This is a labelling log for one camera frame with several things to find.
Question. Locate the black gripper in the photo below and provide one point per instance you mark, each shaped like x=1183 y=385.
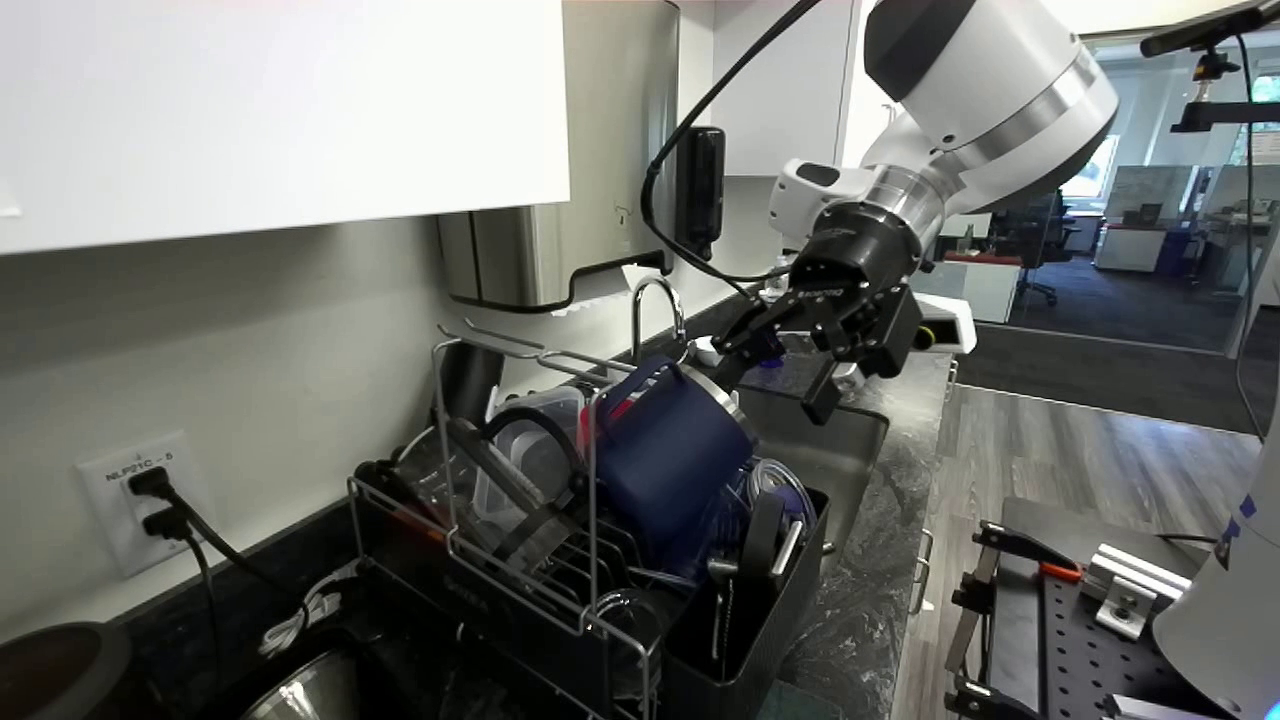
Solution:
x=854 y=264

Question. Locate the dark blue thermos mug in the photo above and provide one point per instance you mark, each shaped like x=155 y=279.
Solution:
x=665 y=453

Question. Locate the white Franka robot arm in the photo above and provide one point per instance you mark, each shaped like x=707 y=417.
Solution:
x=986 y=83

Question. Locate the stainless steel sink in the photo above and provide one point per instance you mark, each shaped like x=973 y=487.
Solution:
x=847 y=463

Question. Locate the chrome sink faucet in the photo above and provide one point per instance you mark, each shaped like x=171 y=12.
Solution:
x=637 y=306

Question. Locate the black dish rack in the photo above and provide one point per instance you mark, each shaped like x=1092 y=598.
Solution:
x=745 y=640

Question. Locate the clear drinking glass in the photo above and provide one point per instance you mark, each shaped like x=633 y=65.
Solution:
x=785 y=503

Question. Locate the grey round container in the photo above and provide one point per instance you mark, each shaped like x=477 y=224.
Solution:
x=532 y=463

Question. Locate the blue office chair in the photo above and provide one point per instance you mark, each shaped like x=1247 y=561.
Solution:
x=1034 y=235

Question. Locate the steel paper towel dispenser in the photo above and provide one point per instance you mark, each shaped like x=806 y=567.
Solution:
x=586 y=134

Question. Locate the black perforated breadboard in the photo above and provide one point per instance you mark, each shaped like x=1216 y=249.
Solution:
x=1065 y=655

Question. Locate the steel bowl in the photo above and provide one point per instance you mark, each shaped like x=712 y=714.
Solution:
x=306 y=685

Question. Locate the brown bowl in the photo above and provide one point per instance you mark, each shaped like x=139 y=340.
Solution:
x=55 y=673

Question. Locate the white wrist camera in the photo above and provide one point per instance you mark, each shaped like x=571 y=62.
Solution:
x=945 y=325

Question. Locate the black wall soap dispenser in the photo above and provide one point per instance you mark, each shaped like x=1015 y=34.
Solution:
x=700 y=187

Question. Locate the aluminium bracket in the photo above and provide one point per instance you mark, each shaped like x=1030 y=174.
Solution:
x=1133 y=582

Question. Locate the black camera boom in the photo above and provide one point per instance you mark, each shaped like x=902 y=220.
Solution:
x=1202 y=31

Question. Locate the white wall outlet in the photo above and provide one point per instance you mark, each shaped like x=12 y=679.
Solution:
x=106 y=521

